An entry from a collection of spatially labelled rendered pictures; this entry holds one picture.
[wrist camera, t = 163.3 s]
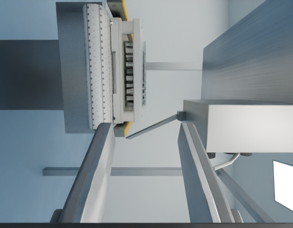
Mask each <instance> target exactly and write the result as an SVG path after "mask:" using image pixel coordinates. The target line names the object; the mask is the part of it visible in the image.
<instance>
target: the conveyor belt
mask: <svg viewBox="0 0 293 228"><path fill-rule="evenodd" d="M109 21H110V15H109V13H108V11H107V10H106V8H104V7H103V6H101V5H98V4H85V5H84V6H83V25H84V42H85V67H86V85H87V102H88V120H89V128H90V129H97V127H98V125H99V124H100V123H112V125H113V124H114V123H113V94H114V88H113V53H112V52H111V30H110V24H109Z"/></svg>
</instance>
